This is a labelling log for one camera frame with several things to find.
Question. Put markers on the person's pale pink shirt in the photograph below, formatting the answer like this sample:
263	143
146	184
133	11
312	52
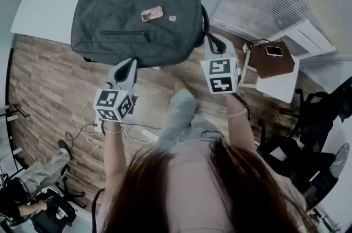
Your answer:
192	185

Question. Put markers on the dark round table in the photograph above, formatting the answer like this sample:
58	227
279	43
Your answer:
339	163

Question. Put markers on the white-edged smartphone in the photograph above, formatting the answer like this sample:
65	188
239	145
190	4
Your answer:
274	50

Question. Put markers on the small colourful card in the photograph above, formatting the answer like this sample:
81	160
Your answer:
152	13

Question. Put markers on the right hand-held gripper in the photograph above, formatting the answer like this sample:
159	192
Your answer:
220	75

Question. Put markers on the brown leather bag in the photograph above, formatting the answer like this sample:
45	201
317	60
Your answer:
272	67

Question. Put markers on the person's left forearm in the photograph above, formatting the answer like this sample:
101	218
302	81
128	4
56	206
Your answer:
115	160

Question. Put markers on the rolling whiteboard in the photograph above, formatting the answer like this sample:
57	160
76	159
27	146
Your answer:
11	122

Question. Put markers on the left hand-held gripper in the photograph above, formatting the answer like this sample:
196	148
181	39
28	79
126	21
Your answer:
110	101

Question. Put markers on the white side table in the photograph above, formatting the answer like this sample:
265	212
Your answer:
275	89

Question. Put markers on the person's grey trousers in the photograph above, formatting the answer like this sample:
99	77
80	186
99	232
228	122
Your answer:
178	116

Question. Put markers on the small white object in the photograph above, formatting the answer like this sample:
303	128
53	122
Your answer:
61	215

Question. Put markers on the black office chair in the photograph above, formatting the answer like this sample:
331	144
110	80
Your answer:
55	212
288	155
316	111

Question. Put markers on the person's right forearm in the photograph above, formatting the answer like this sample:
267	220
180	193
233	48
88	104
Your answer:
242	133

